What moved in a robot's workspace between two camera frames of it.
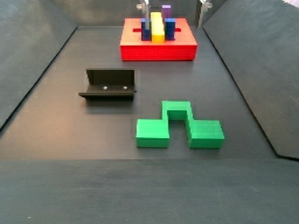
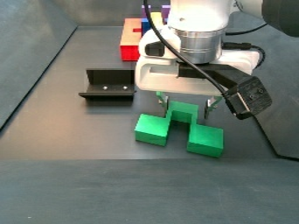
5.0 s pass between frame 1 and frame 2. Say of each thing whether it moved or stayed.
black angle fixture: stayed
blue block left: stayed
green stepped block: moved
